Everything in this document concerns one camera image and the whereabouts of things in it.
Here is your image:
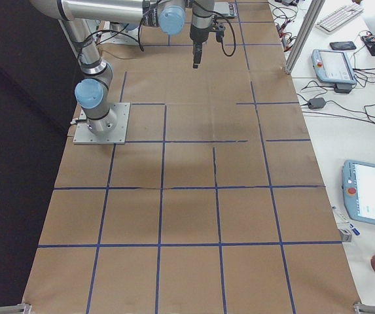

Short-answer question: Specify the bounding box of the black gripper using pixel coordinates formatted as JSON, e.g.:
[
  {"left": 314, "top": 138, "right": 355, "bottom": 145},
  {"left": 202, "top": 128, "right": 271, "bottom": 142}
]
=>
[{"left": 190, "top": 26, "right": 211, "bottom": 69}]

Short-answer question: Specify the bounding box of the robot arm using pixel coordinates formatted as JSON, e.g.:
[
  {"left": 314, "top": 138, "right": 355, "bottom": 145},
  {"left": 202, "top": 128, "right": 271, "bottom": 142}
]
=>
[
  {"left": 31, "top": 1, "right": 186, "bottom": 135},
  {"left": 190, "top": 0, "right": 215, "bottom": 69}
]

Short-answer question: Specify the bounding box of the white digital kitchen scale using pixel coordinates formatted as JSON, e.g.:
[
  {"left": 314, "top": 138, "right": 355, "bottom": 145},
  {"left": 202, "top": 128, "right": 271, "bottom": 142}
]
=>
[{"left": 213, "top": 1, "right": 238, "bottom": 18}]

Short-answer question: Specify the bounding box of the black power adapter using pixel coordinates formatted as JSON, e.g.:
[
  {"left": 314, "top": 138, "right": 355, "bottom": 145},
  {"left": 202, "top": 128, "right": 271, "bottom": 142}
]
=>
[{"left": 307, "top": 97, "right": 326, "bottom": 110}]

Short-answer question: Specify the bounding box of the white keyboard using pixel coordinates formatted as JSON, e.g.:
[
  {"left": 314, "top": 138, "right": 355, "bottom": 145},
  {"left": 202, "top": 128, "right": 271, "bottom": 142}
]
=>
[{"left": 315, "top": 3, "right": 364, "bottom": 34}]

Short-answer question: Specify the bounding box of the teach pendant tablet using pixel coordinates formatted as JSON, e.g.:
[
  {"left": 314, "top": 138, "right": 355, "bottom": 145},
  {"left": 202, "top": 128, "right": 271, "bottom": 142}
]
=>
[
  {"left": 342, "top": 160, "right": 375, "bottom": 225},
  {"left": 311, "top": 49, "right": 357, "bottom": 85}
]

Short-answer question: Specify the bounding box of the black smartphone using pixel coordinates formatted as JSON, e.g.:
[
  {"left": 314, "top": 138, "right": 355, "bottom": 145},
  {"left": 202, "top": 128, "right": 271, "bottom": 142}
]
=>
[{"left": 329, "top": 41, "right": 356, "bottom": 51}]

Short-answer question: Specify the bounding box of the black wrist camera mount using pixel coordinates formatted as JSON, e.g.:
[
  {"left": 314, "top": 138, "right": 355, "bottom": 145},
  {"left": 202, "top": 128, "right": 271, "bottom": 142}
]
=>
[{"left": 212, "top": 20, "right": 226, "bottom": 44}]

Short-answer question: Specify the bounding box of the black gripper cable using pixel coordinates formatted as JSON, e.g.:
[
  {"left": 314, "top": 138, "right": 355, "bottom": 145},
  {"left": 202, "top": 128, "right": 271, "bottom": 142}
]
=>
[{"left": 211, "top": 12, "right": 237, "bottom": 57}]

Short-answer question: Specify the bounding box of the aluminium frame post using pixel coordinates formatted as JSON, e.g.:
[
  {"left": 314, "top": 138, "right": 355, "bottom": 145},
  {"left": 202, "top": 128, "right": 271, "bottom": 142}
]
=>
[{"left": 283, "top": 0, "right": 325, "bottom": 75}]

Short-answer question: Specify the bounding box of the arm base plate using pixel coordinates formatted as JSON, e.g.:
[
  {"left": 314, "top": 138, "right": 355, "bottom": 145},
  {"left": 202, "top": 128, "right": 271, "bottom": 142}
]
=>
[{"left": 73, "top": 103, "right": 131, "bottom": 145}]

